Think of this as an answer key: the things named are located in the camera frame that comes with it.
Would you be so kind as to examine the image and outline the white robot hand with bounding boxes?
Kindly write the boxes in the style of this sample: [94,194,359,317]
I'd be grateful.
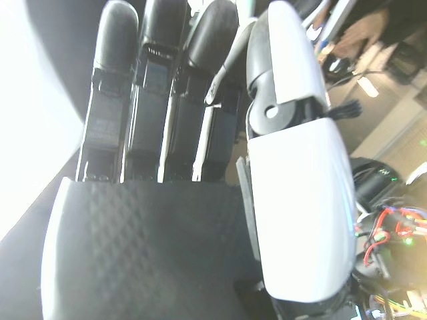
[39,0,358,320]

